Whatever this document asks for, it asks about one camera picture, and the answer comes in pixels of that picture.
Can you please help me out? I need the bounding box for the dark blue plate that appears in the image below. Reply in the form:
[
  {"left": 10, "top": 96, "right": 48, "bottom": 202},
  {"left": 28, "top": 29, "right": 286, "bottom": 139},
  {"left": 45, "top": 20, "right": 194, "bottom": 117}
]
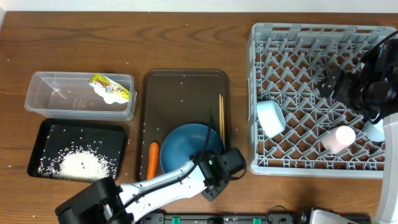
[{"left": 160, "top": 123, "right": 208, "bottom": 173}]

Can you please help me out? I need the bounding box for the pink plastic cup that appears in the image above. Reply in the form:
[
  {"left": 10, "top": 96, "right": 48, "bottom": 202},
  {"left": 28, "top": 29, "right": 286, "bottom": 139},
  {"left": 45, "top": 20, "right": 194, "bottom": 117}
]
[{"left": 321, "top": 126, "right": 356, "bottom": 154}]

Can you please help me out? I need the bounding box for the light blue plastic cup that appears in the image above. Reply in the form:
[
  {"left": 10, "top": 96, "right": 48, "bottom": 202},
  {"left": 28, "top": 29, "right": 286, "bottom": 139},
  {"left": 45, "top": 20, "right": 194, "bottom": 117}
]
[{"left": 363, "top": 119, "right": 385, "bottom": 142}]

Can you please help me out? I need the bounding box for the small light blue bowl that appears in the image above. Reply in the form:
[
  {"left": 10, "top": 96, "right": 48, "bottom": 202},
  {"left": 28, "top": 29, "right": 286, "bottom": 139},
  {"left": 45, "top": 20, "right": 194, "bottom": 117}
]
[{"left": 256, "top": 100, "right": 285, "bottom": 138}]

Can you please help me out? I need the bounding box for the yellow foil snack wrapper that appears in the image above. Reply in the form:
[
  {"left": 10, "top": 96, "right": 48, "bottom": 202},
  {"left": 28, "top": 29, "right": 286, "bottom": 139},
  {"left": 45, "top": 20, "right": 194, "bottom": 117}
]
[{"left": 89, "top": 73, "right": 129, "bottom": 100}]

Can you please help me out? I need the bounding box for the white rice pile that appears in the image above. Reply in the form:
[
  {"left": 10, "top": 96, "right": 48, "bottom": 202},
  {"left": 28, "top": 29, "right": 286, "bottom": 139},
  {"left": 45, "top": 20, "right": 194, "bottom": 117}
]
[{"left": 38, "top": 145, "right": 118, "bottom": 182}]

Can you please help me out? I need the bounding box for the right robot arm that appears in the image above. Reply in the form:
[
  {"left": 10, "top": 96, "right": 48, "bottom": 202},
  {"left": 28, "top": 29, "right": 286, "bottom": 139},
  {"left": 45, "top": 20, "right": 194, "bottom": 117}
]
[{"left": 318, "top": 31, "right": 397, "bottom": 223}]

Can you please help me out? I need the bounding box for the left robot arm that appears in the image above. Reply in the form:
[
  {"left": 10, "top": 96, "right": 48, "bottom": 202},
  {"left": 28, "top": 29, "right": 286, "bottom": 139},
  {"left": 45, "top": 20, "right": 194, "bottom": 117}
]
[{"left": 55, "top": 142, "right": 247, "bottom": 223}]

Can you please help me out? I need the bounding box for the grey plastic dishwasher rack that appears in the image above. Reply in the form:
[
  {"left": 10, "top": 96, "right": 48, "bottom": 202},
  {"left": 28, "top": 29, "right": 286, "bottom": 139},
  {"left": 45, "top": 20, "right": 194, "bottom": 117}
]
[{"left": 246, "top": 23, "right": 394, "bottom": 179}]

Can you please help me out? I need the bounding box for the black waste tray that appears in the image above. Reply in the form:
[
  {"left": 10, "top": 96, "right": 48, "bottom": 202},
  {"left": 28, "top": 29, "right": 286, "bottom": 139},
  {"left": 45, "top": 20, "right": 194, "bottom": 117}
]
[{"left": 27, "top": 119, "right": 126, "bottom": 182}]

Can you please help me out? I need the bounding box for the orange carrot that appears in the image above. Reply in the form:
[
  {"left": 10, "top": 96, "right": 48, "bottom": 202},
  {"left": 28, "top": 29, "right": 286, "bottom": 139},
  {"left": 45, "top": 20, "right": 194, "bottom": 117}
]
[{"left": 147, "top": 142, "right": 160, "bottom": 180}]

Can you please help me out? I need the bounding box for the wooden chopstick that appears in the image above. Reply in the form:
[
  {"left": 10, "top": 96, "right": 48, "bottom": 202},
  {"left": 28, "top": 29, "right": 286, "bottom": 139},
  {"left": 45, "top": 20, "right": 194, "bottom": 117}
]
[
  {"left": 223, "top": 100, "right": 225, "bottom": 145},
  {"left": 219, "top": 94, "right": 223, "bottom": 140}
]

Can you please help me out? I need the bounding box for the dark brown serving tray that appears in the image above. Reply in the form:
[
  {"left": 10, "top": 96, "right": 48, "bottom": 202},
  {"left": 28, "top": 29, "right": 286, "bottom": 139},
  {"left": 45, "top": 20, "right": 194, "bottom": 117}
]
[{"left": 136, "top": 70, "right": 231, "bottom": 182}]

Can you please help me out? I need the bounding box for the clear plastic bin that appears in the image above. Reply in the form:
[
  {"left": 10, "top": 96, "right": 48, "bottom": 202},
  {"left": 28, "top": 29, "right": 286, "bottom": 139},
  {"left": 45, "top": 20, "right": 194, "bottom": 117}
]
[{"left": 25, "top": 72, "right": 136, "bottom": 121}]

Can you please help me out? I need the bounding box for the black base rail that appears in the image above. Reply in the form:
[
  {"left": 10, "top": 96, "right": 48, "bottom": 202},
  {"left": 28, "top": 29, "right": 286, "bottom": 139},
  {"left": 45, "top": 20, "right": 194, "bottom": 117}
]
[{"left": 137, "top": 213, "right": 299, "bottom": 224}]

